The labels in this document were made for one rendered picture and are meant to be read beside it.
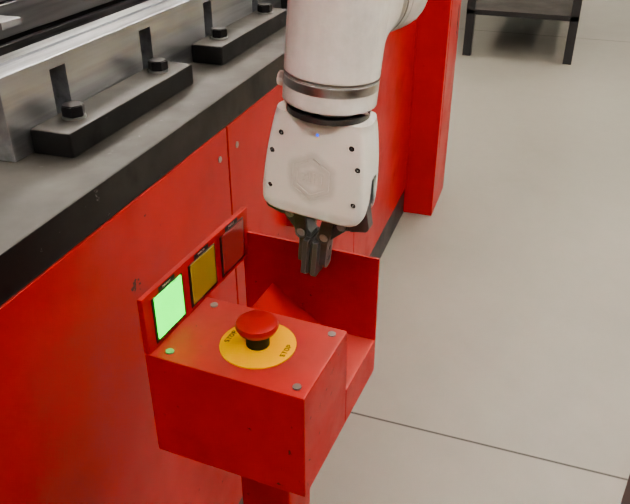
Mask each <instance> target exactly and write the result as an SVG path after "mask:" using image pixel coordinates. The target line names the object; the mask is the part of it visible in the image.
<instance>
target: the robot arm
mask: <svg viewBox="0 0 630 504"><path fill-rule="evenodd" d="M427 1H428V0H287V17H286V34H285V51H284V69H283V70H280V71H279V72H278V74H277V79H276V80H277V84H278V85H282V87H283V92H282V97H283V99H284V100H283V101H281V102H279V103H278V105H277V108H276V112H275V115H274V119H273V123H272V128H271V132H270V137H269V142H268V148H267V154H266V161H265V169H264V179H263V196H264V199H265V200H266V203H267V205H268V206H270V207H271V208H273V209H275V210H277V211H279V212H281V213H285V215H286V217H287V218H288V219H289V221H290V222H291V223H292V225H293V226H294V227H295V234H296V235H297V236H298V237H299V249H298V260H301V269H300V273H303V274H306V273H309V274H310V276H313V277H316V276H317V275H318V273H319V272H320V271H321V270H322V268H323V267H325V268H326V267H327V266H328V265H329V263H330V260H331V254H332V245H333V239H334V238H335V237H337V236H339V235H341V234H342V233H344V232H345V231H350V232H360V233H366V232H368V230H369V229H370V228H371V226H372V225H373V220H372V212H371V207H372V206H373V204H374V201H375V197H376V191H377V181H378V164H379V137H378V122H377V115H376V113H375V112H373V111H371V110H372V109H373V108H375V106H376V105H377V99H378V91H379V84H380V75H381V68H382V60H383V53H384V47H385V42H386V39H387V36H388V34H389V33H390V32H392V31H395V30H397V29H400V28H402V27H404V26H407V25H408V24H410V23H412V22H413V21H414V20H415V19H417V18H418V17H419V15H420V14H421V13H422V11H423V10H424V8H425V6H426V3H427ZM269 183H271V184H269ZM317 220H320V221H322V222H321V225H320V227H318V226H317Z"/></svg>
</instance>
